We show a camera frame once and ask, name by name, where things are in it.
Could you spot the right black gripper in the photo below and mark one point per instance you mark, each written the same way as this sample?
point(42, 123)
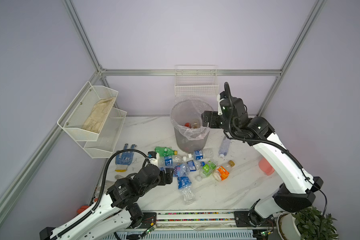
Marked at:
point(210, 115)

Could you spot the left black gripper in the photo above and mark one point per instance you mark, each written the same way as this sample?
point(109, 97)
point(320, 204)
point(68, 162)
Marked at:
point(169, 176)

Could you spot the blue tinted bottle blue cap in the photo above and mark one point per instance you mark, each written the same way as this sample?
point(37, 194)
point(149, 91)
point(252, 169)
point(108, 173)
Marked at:
point(181, 170)

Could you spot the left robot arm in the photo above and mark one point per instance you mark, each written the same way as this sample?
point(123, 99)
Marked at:
point(116, 207)

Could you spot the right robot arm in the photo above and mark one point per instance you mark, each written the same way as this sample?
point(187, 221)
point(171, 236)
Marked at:
point(298, 188)

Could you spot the clear plastic bin liner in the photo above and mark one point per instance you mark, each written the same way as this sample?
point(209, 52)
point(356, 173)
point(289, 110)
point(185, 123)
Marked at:
point(186, 118)

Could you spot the grey mesh waste bin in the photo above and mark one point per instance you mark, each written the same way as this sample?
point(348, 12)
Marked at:
point(190, 146)

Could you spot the small bottle blue label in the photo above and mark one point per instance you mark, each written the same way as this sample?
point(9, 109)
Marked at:
point(171, 161)

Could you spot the crushed clear bottle blue label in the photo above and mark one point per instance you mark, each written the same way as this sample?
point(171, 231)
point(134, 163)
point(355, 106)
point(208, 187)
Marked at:
point(184, 186)

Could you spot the green crushed plastic bottle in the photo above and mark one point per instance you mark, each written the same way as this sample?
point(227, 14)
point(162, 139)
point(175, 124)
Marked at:
point(165, 151)

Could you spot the small bottle blue cap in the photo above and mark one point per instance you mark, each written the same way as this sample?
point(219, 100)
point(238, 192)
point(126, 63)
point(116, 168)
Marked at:
point(195, 165)

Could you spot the tall clear bottle white cap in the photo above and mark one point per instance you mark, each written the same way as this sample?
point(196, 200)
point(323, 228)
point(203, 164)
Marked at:
point(224, 147)

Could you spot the green label clear bottle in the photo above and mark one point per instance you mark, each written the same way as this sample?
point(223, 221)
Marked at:
point(206, 170)

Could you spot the blue dotted work glove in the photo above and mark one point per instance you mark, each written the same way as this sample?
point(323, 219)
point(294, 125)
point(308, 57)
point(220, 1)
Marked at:
point(124, 160)

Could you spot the orange label bottle gold cap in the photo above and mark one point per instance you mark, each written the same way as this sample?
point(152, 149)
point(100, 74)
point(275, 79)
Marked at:
point(223, 171)

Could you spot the white knit work glove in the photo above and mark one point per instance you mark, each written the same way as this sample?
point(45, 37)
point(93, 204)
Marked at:
point(108, 183)

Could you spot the pink plastic watering can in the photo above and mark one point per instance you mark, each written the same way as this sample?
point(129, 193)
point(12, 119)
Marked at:
point(266, 167)

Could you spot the white mesh lower shelf tray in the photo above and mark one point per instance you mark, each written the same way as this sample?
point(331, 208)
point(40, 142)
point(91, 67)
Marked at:
point(104, 147)

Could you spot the white mesh shelf tray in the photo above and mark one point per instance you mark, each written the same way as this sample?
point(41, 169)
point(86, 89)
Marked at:
point(75, 120)
point(104, 147)

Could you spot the red rubber glove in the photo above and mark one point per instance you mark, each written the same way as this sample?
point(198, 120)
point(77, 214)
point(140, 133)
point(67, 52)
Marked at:
point(82, 208)

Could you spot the beige cloth in tray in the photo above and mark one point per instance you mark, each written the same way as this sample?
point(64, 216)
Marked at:
point(98, 115)

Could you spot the white mesh upper shelf tray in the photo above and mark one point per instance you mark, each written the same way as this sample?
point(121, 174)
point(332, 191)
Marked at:
point(75, 120)

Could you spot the white plant pot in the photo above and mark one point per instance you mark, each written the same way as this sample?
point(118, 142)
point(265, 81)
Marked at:
point(287, 229)

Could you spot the potted green plant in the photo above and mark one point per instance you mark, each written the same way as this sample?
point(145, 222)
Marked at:
point(313, 225)

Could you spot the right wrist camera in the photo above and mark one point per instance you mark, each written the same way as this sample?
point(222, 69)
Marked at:
point(220, 98)

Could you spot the white wire wall basket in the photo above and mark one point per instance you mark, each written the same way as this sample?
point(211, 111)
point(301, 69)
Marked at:
point(196, 80)

